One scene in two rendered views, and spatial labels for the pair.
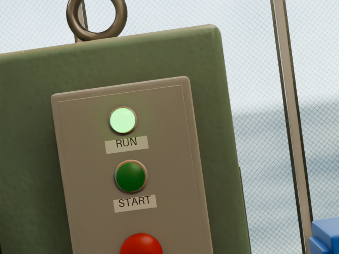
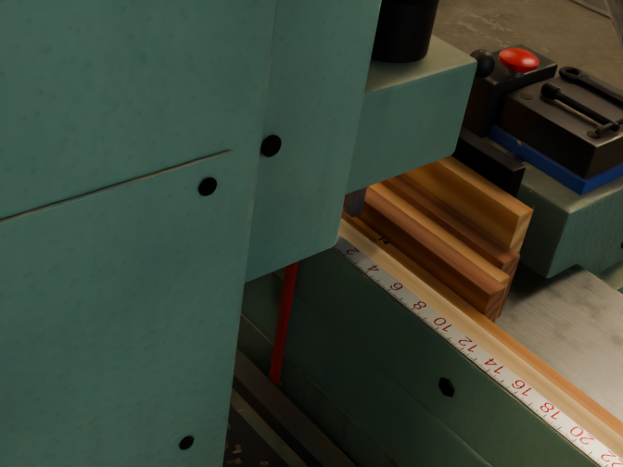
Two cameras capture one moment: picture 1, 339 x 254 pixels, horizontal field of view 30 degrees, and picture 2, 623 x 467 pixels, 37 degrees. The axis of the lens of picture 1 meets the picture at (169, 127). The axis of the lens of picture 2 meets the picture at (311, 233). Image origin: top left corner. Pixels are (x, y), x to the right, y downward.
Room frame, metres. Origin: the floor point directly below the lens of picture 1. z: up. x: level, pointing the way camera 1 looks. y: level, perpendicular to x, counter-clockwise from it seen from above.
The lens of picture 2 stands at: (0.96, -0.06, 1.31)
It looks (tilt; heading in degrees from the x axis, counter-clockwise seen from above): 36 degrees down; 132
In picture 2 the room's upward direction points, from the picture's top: 9 degrees clockwise
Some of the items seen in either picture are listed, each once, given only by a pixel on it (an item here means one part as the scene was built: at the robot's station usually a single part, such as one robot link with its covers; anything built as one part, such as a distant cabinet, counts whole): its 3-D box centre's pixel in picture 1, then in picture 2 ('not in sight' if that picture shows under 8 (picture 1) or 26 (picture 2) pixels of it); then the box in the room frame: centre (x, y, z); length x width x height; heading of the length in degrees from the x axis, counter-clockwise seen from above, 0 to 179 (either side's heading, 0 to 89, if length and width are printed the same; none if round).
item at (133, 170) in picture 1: (130, 177); not in sight; (0.44, 0.03, 1.42); 0.02 x 0.01 x 0.02; 88
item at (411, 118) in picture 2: not in sight; (347, 118); (0.62, 0.32, 1.03); 0.14 x 0.07 x 0.09; 88
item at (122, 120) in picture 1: (122, 120); not in sight; (0.44, 0.03, 1.46); 0.02 x 0.01 x 0.02; 88
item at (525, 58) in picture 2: not in sight; (518, 59); (0.62, 0.51, 1.02); 0.03 x 0.03 x 0.01
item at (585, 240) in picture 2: not in sight; (535, 190); (0.65, 0.54, 0.92); 0.15 x 0.13 x 0.09; 178
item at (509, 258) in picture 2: not in sight; (403, 218); (0.63, 0.40, 0.93); 0.19 x 0.02 x 0.05; 178
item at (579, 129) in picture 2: not in sight; (557, 107); (0.65, 0.54, 0.99); 0.13 x 0.11 x 0.06; 178
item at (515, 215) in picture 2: not in sight; (402, 183); (0.61, 0.42, 0.94); 0.21 x 0.01 x 0.08; 178
